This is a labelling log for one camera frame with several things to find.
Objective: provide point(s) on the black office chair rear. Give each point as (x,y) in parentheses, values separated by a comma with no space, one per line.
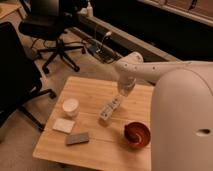
(48,20)

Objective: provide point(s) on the white cup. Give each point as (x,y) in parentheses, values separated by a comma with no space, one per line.
(70,107)

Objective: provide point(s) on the white square sponge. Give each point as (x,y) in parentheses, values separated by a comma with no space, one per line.
(63,125)

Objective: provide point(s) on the clear labelled plastic bottle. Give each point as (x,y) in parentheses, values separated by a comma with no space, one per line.
(110,107)

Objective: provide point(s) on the red bowl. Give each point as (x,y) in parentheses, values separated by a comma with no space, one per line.
(137,135)

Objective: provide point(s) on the black office chair left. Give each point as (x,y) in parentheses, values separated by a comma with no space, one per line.
(20,79)

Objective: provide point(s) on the black office chair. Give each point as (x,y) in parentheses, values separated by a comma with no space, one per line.
(20,79)
(48,20)

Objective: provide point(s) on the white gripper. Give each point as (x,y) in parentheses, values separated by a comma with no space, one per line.
(125,85)

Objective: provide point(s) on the wooden table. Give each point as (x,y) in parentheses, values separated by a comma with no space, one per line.
(106,149)

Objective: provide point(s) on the power strip with cables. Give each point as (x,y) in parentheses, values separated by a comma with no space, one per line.
(98,51)

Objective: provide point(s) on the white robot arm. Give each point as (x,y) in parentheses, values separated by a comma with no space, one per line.
(181,118)

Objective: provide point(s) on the grey rectangular block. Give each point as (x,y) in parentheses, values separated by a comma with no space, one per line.
(77,138)

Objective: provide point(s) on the white spray bottle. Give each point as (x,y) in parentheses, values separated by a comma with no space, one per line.
(89,9)

